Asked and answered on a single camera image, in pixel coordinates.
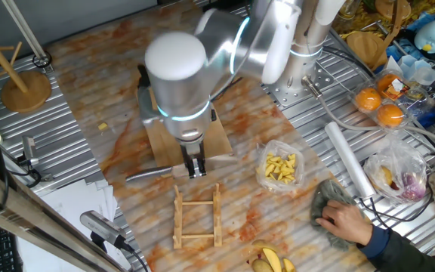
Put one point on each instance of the silver exterior camera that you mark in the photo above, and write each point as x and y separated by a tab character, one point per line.
100	224

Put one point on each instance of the small silver clamp device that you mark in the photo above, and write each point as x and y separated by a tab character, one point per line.
29	147

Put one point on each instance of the steel cleaver knife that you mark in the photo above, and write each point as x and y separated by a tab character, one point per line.
221	164

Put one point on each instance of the wooden paddle board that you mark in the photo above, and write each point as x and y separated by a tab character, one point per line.
391	7

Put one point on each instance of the wooden cutting board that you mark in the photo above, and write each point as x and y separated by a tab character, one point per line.
161	143

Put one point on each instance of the clear bag of potato sticks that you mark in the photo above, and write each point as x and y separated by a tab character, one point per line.
279	170

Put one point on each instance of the orange marble pattern mat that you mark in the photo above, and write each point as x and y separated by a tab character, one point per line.
89	75

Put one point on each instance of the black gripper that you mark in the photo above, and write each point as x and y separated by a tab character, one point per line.
193	150

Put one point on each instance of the grey green cloth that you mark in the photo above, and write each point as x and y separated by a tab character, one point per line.
325	190

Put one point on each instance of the metal tripod leg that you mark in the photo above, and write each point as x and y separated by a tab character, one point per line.
25	32

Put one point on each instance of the orange fruit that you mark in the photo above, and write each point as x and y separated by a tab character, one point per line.
383	83
368	100
390	115

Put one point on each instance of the whole brown potato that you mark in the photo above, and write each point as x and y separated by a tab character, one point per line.
261	266

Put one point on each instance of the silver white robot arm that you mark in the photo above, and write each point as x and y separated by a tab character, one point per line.
179	75

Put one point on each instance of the wooden knife rack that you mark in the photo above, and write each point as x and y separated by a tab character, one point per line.
178	219

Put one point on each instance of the light blue plush toy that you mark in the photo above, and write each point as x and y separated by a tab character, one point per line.
430	36

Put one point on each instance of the clear plastic measuring jug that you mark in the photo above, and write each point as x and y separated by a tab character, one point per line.
417	72

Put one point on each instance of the forearm in dark sleeve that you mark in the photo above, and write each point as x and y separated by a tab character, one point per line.
398	253

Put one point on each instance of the white plastic wrap roll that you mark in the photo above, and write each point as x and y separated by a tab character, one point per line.
347	158

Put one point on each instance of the stack of white papers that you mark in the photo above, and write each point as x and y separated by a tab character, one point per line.
70	204

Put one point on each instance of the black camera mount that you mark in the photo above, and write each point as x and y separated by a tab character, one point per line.
97	242

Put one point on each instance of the round wooden disc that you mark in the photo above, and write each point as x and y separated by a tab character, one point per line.
364	49

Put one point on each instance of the wrist camera on silver bracket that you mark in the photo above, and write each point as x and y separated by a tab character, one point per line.
147	109

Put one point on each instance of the person hand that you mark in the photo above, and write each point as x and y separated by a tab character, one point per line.
346	223

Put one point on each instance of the clear bag of vegetables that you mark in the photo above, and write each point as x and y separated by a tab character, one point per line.
395	166

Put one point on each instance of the small yellow potato chunk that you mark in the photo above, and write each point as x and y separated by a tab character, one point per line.
102	126

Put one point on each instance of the aluminium frame rail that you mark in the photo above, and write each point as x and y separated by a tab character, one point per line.
32	223

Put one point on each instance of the glass jar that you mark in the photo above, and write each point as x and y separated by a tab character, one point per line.
350	9

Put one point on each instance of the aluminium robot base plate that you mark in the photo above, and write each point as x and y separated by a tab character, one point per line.
315	88

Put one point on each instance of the clear plastic fruit container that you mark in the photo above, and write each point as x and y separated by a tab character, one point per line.
414	107

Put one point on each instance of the wooden mug tree stand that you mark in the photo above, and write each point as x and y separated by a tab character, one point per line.
26	92

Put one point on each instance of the blue cloth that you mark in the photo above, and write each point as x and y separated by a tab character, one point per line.
398	51

